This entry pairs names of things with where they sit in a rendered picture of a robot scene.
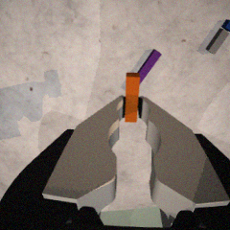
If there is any grey rectangular block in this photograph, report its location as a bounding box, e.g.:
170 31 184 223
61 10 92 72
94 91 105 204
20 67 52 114
206 28 229 54

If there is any purple rod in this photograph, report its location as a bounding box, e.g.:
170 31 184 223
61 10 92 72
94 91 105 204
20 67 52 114
137 49 161 84

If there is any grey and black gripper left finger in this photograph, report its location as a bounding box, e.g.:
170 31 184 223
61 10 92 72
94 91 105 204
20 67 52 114
0 95 126 230

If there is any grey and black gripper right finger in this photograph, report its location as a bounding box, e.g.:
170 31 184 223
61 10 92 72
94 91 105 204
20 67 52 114
138 96 230 230

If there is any orange rod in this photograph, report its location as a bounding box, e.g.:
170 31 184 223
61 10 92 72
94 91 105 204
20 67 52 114
125 73 140 123

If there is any small blue block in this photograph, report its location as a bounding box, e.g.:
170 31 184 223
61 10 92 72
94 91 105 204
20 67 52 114
221 19 230 32

